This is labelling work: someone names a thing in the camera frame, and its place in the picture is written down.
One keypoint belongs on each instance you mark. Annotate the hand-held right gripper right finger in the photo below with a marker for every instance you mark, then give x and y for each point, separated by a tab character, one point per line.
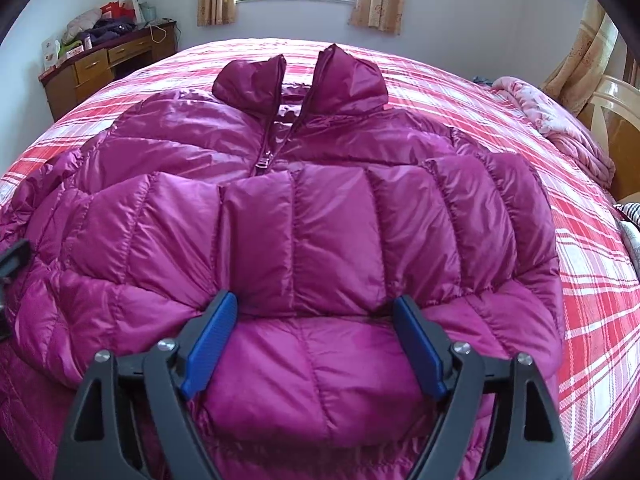
417	345

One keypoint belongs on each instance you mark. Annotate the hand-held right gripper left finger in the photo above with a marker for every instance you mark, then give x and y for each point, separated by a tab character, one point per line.
212	340

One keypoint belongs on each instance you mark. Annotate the magenta puffer jacket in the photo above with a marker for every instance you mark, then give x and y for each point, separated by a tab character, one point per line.
325	220

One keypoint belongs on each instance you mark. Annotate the pile of clothes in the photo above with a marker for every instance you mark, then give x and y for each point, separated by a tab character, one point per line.
97	25

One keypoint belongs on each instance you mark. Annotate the red plaid bed cover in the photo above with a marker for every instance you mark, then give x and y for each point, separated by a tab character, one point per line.
590	280

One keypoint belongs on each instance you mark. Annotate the wooden desk with drawers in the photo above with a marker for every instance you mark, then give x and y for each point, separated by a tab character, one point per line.
92	67

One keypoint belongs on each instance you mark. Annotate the white printed box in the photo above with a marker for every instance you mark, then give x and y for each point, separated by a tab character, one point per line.
51	54

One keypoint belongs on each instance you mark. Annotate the grey cloth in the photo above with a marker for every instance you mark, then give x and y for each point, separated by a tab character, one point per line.
634	250

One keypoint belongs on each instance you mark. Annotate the striped pillow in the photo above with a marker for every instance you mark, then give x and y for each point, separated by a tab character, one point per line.
631	214

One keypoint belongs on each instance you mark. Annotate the pink floral blanket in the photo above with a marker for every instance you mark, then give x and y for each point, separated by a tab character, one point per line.
550	120

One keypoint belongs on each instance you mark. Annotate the blue cloth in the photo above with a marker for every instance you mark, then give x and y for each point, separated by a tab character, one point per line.
481	80

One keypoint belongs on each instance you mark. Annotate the red and white bag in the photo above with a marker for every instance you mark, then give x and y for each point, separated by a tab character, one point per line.
122	10

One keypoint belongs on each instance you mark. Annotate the wooden bed headboard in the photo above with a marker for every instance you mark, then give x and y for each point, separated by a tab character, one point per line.
620	145

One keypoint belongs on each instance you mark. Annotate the long beige patterned curtain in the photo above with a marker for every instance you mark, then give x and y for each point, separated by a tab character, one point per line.
590	60

